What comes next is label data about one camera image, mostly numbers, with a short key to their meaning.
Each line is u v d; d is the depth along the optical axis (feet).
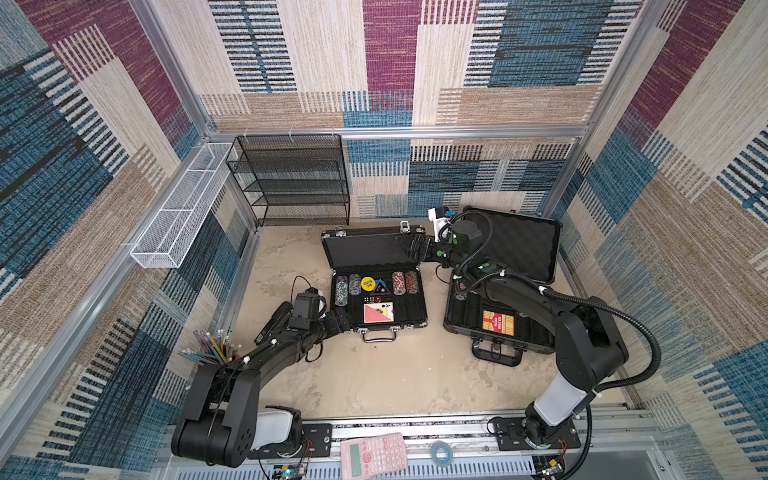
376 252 3.10
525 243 3.33
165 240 2.32
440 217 2.50
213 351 2.49
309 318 2.34
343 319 2.72
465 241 2.18
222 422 1.36
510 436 2.40
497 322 2.94
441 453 2.36
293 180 3.63
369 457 2.30
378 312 3.06
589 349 1.52
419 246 2.45
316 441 2.41
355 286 3.17
